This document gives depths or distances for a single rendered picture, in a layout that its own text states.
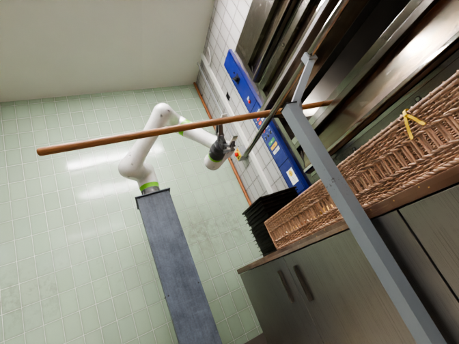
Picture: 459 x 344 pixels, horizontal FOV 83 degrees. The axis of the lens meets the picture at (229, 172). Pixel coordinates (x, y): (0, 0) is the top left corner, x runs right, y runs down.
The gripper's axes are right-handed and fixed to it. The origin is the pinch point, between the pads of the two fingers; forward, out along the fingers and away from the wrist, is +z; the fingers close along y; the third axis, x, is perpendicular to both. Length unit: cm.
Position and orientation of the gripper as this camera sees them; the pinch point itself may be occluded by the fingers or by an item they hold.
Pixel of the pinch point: (229, 126)
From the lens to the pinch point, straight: 129.4
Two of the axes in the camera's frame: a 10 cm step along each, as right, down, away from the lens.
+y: 3.8, 8.6, -3.4
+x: -8.8, 2.3, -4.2
